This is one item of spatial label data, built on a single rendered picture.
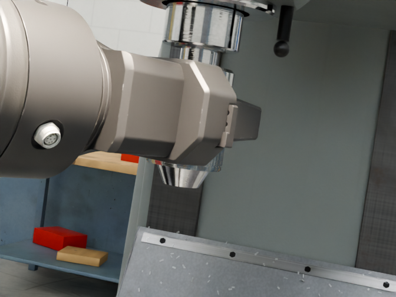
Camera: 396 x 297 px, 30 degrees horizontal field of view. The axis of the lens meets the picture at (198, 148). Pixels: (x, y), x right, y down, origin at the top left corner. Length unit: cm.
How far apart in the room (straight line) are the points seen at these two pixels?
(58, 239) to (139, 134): 443
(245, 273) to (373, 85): 25
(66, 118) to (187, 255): 52
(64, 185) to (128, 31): 114
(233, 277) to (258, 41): 26
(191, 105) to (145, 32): 463
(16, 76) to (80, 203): 484
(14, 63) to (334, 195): 55
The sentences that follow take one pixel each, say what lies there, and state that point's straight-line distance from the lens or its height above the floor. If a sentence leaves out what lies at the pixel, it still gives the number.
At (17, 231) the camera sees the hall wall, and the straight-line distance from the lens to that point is 540.
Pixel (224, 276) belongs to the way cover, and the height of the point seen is 107.
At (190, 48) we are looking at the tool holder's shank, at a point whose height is 128.
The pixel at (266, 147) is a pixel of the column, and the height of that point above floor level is 121.
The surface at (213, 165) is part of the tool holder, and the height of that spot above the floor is 121.
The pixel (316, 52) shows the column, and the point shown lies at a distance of 82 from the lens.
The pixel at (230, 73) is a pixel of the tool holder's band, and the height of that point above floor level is 127.
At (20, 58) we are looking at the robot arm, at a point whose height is 125.
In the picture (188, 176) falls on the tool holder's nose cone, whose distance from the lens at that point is 44.
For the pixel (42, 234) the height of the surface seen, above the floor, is 30.
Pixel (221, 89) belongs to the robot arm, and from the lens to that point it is 38.
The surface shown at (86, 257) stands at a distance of 450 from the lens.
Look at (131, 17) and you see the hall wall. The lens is 506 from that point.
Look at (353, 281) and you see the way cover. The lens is 81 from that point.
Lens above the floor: 124
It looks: 3 degrees down
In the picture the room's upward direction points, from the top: 8 degrees clockwise
